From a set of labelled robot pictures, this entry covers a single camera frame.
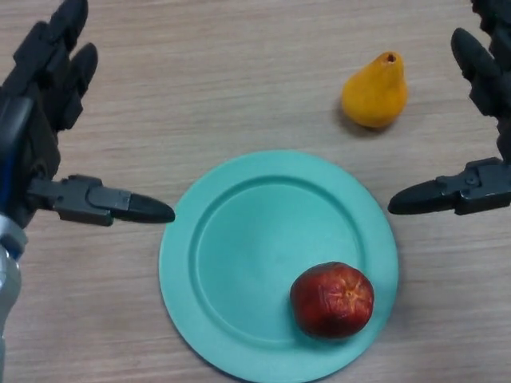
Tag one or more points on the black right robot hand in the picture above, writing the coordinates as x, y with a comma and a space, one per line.
487, 185

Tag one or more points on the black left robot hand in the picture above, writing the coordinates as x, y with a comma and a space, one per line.
28, 131

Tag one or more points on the red apple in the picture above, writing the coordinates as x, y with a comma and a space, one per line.
331, 303

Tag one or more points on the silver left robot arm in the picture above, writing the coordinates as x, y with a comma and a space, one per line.
8, 279

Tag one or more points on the teal green round plate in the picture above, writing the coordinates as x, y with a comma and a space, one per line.
247, 255

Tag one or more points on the yellow orange pear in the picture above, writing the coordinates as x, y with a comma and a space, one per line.
373, 95

